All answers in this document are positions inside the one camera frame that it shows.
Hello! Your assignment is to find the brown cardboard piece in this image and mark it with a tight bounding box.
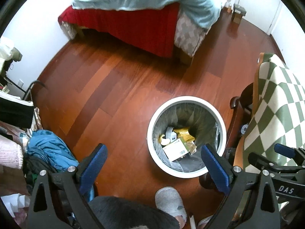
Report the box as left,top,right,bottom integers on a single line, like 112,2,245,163
186,141,197,155

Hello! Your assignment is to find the green tissue box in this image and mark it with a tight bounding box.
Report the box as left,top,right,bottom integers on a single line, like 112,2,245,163
163,139,189,162

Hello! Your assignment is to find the yellow snack bag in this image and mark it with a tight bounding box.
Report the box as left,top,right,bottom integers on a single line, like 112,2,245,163
174,127,195,142

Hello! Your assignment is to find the white blue carton box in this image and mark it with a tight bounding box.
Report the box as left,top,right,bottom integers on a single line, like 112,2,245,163
165,127,177,142

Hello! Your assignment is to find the orange peel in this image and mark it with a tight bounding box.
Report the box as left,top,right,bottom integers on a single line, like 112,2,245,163
159,134,171,147

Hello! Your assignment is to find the white round trash bin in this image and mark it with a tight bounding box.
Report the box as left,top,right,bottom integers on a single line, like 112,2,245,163
146,96,226,179

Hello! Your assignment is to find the checkered green white tablecloth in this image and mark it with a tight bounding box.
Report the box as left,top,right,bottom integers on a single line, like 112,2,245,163
243,53,304,173

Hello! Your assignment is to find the blue clothes pile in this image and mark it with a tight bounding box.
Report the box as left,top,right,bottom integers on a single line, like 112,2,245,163
23,130,79,194

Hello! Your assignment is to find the grey slipper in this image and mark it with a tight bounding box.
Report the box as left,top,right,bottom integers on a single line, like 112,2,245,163
155,187,187,223

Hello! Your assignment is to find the red bed sheet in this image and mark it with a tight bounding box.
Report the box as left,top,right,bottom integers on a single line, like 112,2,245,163
58,3,179,58

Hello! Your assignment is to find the wooden bed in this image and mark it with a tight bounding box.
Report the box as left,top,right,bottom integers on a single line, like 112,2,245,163
58,0,229,64

